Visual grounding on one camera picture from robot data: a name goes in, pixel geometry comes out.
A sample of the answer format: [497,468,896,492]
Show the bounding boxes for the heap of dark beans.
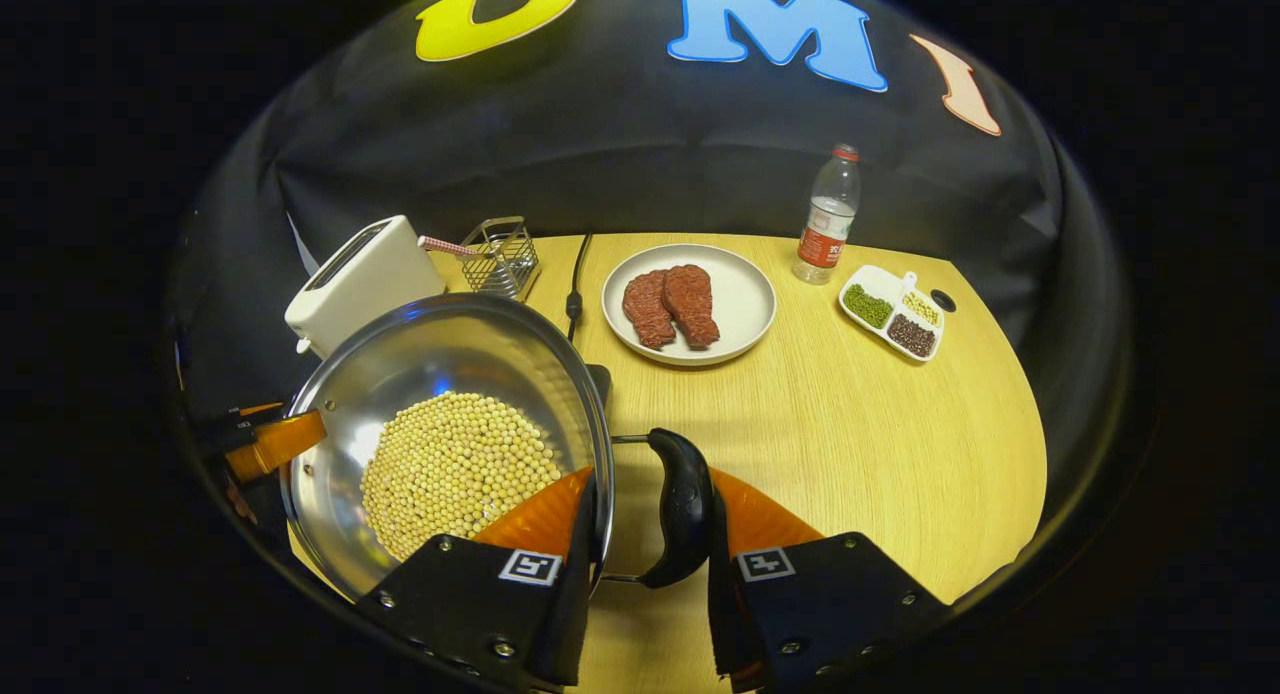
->
[887,314,937,358]

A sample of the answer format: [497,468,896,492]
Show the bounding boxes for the white toaster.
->
[284,215,447,360]

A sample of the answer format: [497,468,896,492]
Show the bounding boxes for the heap of yellow soybeans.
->
[360,391,563,563]

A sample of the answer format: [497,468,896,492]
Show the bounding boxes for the stainless steel pot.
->
[278,292,717,603]

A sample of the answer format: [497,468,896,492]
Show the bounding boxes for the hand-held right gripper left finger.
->
[357,464,599,691]

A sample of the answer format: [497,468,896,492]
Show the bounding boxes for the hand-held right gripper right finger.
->
[706,467,953,693]

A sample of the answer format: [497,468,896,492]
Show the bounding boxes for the round white plate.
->
[601,243,778,367]

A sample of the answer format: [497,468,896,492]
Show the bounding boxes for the heap of green mung beans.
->
[843,284,894,330]

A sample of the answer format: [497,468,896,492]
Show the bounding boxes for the red steak piece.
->
[622,269,679,350]
[662,264,721,350]

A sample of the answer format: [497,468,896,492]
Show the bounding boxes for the white divided dish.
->
[838,264,946,363]

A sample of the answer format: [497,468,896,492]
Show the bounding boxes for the clear water bottle red label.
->
[792,144,862,285]

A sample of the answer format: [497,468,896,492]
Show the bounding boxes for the wire mesh basket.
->
[460,216,542,303]

